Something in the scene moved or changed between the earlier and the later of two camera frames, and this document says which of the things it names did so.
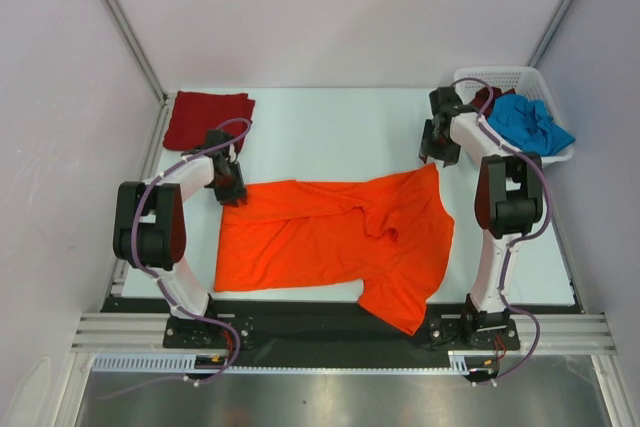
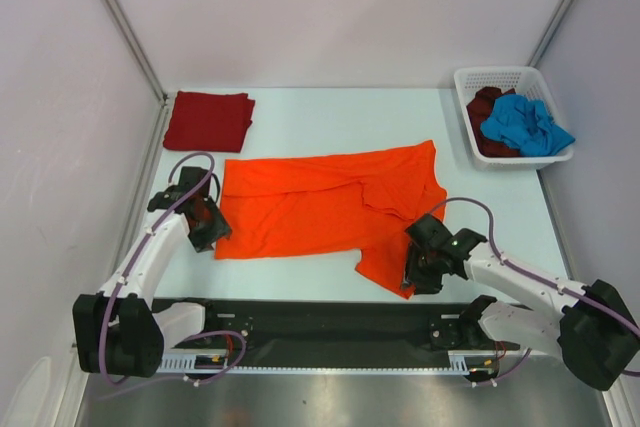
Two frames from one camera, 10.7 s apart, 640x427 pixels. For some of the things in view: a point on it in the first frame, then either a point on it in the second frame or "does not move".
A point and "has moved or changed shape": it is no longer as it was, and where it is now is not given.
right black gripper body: (436, 143) to (417, 273)
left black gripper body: (231, 187) to (211, 229)
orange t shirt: (378, 234) has moved or changed shape
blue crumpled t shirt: (527, 124) does not move
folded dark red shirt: (195, 113) does not move
